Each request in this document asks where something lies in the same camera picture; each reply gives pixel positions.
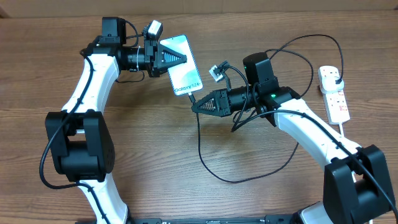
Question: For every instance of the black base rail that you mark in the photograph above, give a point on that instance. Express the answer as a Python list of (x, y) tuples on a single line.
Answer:
[(211, 221)]

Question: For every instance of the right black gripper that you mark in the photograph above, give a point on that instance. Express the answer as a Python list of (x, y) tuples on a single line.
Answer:
[(222, 102)]

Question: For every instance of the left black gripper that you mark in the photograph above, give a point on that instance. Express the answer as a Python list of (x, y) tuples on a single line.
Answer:
[(155, 58)]

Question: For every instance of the white power strip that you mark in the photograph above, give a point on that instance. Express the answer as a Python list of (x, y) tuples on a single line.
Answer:
[(335, 103)]

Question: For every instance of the Samsung Galaxy smartphone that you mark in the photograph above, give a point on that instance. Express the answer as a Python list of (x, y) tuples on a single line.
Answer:
[(185, 77)]

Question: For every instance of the white charger plug adapter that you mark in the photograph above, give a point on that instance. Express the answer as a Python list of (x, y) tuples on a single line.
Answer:
[(331, 84)]

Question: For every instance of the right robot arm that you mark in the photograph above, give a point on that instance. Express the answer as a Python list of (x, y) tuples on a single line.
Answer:
[(357, 186)]

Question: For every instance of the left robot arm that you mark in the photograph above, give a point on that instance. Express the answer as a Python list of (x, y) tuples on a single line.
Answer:
[(79, 140)]

